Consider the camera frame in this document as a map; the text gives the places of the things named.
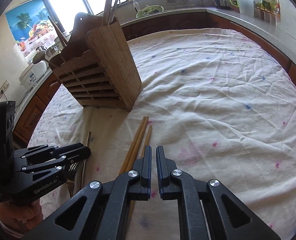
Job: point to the green vegetable basin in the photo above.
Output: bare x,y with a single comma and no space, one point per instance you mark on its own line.
149,10

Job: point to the yellow oil bottle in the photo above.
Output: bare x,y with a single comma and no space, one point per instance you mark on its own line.
265,5

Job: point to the kitchen faucet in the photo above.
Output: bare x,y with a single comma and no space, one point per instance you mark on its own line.
135,5

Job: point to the white rice cooker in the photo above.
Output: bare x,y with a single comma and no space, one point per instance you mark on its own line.
32,74

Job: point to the white dotted tablecloth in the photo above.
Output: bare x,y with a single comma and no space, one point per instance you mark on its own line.
220,106

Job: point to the white plastic jug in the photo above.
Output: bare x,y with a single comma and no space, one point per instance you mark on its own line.
244,6

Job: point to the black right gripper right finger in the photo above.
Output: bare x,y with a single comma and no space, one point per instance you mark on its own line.
164,168

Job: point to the wooden chopstick on cloth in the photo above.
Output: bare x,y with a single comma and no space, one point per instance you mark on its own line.
146,143
138,143
129,153

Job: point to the person's left hand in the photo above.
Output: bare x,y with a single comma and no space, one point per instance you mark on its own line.
17,221

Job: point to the fruit poster blind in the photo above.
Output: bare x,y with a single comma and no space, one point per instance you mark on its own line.
30,26

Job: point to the metal table knife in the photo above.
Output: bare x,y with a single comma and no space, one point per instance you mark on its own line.
82,178

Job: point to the metal chopstick in holder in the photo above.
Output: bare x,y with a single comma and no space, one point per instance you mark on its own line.
112,12

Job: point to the metal spoon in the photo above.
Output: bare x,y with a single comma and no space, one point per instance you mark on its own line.
40,56

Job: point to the metal fork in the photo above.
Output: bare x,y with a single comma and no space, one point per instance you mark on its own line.
72,170

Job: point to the wooden utensil holder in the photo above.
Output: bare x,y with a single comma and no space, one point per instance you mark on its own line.
97,66

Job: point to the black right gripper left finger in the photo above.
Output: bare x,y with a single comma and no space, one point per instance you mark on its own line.
141,187

